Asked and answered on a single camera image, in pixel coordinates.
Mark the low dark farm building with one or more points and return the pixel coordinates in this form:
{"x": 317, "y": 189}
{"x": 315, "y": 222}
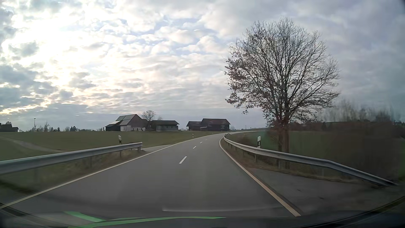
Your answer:
{"x": 164, "y": 125}

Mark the large bare tree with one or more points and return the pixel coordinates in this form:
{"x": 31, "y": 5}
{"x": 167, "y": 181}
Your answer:
{"x": 283, "y": 95}

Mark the grey asphalt road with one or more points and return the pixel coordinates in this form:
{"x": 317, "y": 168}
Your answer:
{"x": 177, "y": 183}

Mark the dark wooden barn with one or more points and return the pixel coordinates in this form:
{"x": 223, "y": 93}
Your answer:
{"x": 210, "y": 124}

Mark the grey asphalt side path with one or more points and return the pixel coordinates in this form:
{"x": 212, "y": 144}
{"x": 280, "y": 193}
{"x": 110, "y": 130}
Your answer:
{"x": 316, "y": 191}

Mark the grey metal guard rail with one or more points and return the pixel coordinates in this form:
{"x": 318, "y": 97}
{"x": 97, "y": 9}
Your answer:
{"x": 63, "y": 156}
{"x": 284, "y": 156}

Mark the small bare tree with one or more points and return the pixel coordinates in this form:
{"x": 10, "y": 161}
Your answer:
{"x": 148, "y": 116}

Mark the row of bare trees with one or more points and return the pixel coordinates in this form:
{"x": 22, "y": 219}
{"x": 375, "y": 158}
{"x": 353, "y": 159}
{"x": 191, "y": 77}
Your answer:
{"x": 357, "y": 114}

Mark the row of distant trees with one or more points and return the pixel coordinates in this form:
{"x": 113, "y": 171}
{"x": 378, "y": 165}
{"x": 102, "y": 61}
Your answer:
{"x": 58, "y": 128}

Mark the white farmhouse with grey roof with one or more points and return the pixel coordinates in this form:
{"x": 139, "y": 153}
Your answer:
{"x": 128, "y": 123}

